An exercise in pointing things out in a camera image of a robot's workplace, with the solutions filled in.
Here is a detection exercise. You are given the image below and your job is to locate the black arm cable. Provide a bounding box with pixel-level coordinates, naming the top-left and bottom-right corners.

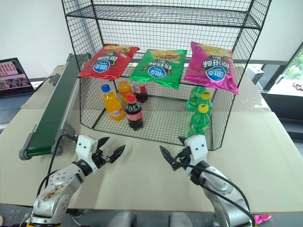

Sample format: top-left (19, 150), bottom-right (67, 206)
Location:
top-left (175, 162), bottom-right (256, 227)
top-left (36, 135), bottom-right (78, 198)

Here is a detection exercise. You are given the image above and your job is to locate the cola bottle red cap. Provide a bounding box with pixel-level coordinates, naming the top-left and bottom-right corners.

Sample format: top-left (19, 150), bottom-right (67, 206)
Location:
top-left (125, 93), bottom-right (144, 131)

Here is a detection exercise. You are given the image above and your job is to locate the orange soda bottle blue cap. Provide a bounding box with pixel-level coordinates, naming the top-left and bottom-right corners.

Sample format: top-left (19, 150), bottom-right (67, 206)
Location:
top-left (100, 84), bottom-right (126, 122)

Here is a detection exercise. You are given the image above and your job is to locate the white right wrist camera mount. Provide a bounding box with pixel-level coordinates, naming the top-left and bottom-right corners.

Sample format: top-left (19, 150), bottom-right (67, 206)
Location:
top-left (184, 134), bottom-right (209, 177)

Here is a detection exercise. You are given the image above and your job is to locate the green conveyor belt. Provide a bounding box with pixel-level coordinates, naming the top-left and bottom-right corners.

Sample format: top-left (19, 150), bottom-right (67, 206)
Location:
top-left (18, 53), bottom-right (81, 162)

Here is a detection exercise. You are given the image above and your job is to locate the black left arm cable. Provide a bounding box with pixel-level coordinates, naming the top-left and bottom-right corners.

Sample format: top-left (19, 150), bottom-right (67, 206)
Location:
top-left (36, 135), bottom-right (78, 198)

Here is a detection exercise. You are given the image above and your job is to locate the open laptop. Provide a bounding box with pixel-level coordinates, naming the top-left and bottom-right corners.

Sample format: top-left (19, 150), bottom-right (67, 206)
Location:
top-left (0, 57), bottom-right (35, 124)

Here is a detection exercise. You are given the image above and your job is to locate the cola bottle red label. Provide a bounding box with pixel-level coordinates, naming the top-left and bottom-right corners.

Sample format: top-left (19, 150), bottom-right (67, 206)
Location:
top-left (132, 81), bottom-right (149, 104)

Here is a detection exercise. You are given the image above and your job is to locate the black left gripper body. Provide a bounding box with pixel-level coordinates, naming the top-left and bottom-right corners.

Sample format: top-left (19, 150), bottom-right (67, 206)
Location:
top-left (92, 147), bottom-right (112, 169)

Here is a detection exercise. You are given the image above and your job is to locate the crumpled magenta snack bag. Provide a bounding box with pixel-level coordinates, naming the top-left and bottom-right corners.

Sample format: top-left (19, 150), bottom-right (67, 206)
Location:
top-left (253, 213), bottom-right (272, 226)

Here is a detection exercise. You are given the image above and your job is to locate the green potato chip bag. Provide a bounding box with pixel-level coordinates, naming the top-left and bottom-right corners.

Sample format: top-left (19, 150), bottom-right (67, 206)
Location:
top-left (128, 49), bottom-right (188, 91)

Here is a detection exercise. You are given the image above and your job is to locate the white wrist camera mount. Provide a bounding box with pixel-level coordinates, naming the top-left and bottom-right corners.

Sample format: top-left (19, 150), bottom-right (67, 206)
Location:
top-left (75, 134), bottom-right (98, 170)
top-left (184, 134), bottom-right (209, 177)

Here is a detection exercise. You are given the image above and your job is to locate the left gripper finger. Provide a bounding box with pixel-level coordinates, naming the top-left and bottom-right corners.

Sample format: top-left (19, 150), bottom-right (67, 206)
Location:
top-left (109, 145), bottom-right (126, 164)
top-left (97, 136), bottom-right (110, 149)

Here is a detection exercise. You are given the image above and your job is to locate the grey rounded shape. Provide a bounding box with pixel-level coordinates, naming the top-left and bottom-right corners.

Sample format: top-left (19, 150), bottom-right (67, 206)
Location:
top-left (109, 211), bottom-right (138, 227)

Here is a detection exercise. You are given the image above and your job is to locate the red potato chip bag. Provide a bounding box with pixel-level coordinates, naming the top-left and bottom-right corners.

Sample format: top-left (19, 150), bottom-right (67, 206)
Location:
top-left (77, 43), bottom-right (140, 80)

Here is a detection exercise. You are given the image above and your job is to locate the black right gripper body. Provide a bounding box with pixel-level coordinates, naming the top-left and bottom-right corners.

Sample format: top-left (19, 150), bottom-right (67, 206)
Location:
top-left (172, 146), bottom-right (192, 172)

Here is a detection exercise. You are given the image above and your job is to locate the green soda bottle yellow cap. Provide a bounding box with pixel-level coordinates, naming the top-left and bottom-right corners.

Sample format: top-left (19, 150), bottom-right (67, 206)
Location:
top-left (186, 86), bottom-right (214, 112)
top-left (187, 103), bottom-right (213, 139)

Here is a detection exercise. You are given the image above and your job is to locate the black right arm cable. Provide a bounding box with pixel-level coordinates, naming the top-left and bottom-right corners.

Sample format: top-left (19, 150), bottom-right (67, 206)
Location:
top-left (175, 162), bottom-right (256, 227)

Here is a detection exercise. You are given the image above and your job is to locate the magenta potato chip bag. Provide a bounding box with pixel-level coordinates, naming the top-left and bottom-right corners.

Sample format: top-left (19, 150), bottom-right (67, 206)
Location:
top-left (184, 41), bottom-right (240, 96)

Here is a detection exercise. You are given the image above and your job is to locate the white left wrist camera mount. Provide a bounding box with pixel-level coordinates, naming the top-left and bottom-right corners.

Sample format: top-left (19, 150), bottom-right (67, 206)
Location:
top-left (75, 134), bottom-right (98, 170)

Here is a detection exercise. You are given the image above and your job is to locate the black wire mesh rack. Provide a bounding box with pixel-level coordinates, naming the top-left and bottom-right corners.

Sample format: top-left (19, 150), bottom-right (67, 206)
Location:
top-left (61, 0), bottom-right (272, 151)

